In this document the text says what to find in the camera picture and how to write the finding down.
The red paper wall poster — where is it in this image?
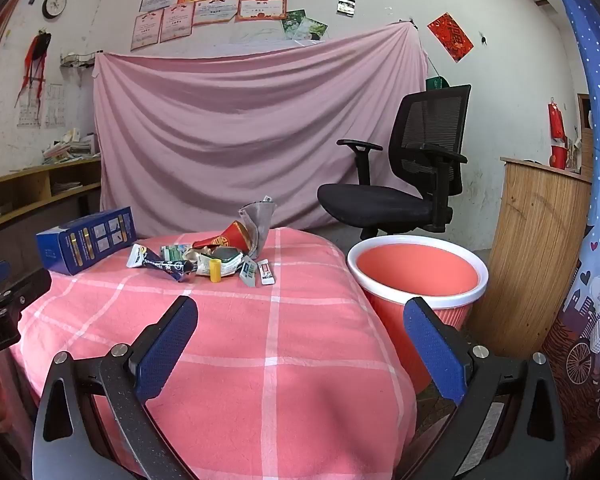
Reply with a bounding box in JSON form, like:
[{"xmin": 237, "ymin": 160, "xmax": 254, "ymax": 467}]
[{"xmin": 426, "ymin": 12, "xmax": 475, "ymax": 64}]

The curved wooden shelf desk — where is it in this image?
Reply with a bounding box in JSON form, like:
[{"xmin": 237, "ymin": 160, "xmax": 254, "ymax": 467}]
[{"xmin": 0, "ymin": 155, "xmax": 104, "ymax": 281}]

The wooden cabinet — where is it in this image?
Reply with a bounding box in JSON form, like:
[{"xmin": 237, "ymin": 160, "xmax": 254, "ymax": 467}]
[{"xmin": 467, "ymin": 156, "xmax": 593, "ymax": 358}]

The green printed packet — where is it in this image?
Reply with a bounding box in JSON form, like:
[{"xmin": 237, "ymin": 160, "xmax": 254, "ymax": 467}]
[{"xmin": 160, "ymin": 244, "xmax": 193, "ymax": 262}]

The paper wall calendar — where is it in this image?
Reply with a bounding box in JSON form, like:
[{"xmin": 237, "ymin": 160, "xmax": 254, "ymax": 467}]
[{"xmin": 17, "ymin": 82, "xmax": 66, "ymax": 129}]

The red hanging ornament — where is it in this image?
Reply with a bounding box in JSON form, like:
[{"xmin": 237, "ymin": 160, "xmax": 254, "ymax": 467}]
[{"xmin": 547, "ymin": 101, "xmax": 566, "ymax": 139}]

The blue cardboard box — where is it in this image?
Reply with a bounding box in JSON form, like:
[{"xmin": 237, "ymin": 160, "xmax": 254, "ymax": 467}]
[{"xmin": 36, "ymin": 206, "xmax": 137, "ymax": 276}]

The pink hanging sheet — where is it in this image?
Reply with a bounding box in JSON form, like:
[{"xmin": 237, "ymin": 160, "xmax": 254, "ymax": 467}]
[{"xmin": 92, "ymin": 22, "xmax": 429, "ymax": 238}]

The green landscape photo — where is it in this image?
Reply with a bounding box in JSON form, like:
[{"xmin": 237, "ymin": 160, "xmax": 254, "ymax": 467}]
[
  {"xmin": 292, "ymin": 16, "xmax": 329, "ymax": 43},
  {"xmin": 281, "ymin": 9, "xmax": 308, "ymax": 36}
]

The black mesh office chair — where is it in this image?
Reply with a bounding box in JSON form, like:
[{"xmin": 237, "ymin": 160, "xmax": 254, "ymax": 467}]
[{"xmin": 317, "ymin": 84, "xmax": 472, "ymax": 241}]

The dark wrapper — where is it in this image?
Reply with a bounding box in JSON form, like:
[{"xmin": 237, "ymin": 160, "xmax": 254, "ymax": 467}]
[{"xmin": 126, "ymin": 244, "xmax": 168, "ymax": 269}]

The red tassel ornament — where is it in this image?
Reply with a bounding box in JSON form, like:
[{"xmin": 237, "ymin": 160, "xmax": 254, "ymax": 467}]
[{"xmin": 14, "ymin": 30, "xmax": 53, "ymax": 109}]

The stack of books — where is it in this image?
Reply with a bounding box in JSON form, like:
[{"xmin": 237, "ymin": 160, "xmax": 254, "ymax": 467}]
[{"xmin": 41, "ymin": 129, "xmax": 101, "ymax": 165}]

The wooden picture frame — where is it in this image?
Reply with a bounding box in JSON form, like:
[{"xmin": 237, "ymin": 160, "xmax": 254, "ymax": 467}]
[{"xmin": 577, "ymin": 92, "xmax": 594, "ymax": 132}]

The dark green pouch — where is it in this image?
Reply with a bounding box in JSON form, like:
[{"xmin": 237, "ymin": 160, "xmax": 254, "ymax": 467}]
[{"xmin": 211, "ymin": 246, "xmax": 243, "ymax": 276}]

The group of wall certificates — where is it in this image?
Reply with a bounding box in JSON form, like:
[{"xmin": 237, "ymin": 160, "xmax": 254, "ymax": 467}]
[{"xmin": 130, "ymin": 0, "xmax": 324, "ymax": 52}]

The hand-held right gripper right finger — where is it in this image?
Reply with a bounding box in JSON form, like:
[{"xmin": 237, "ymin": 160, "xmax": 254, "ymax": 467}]
[{"xmin": 402, "ymin": 296, "xmax": 567, "ymax": 480}]

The red paper cup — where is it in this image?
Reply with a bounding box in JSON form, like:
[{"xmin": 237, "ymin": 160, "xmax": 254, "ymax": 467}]
[{"xmin": 192, "ymin": 221, "xmax": 253, "ymax": 257}]

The blue printed curtain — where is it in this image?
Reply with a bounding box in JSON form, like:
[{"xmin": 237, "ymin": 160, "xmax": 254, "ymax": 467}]
[{"xmin": 540, "ymin": 0, "xmax": 600, "ymax": 471}]

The grey plastic bag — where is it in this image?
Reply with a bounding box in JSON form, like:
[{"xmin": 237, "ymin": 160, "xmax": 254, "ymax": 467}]
[{"xmin": 238, "ymin": 195, "xmax": 277, "ymax": 261}]

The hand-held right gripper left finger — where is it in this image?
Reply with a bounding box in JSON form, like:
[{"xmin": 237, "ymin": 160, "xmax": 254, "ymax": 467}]
[{"xmin": 31, "ymin": 295, "xmax": 199, "ymax": 480}]

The foil wrapper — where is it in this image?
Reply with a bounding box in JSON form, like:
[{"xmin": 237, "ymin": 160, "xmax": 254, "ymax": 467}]
[{"xmin": 165, "ymin": 259, "xmax": 199, "ymax": 285}]

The coral plastic bin white rim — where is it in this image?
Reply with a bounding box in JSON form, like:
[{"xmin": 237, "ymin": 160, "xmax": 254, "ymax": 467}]
[{"xmin": 347, "ymin": 234, "xmax": 490, "ymax": 396}]

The wire wall rack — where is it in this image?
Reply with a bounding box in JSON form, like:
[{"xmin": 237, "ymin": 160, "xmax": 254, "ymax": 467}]
[{"xmin": 59, "ymin": 50, "xmax": 97, "ymax": 69}]

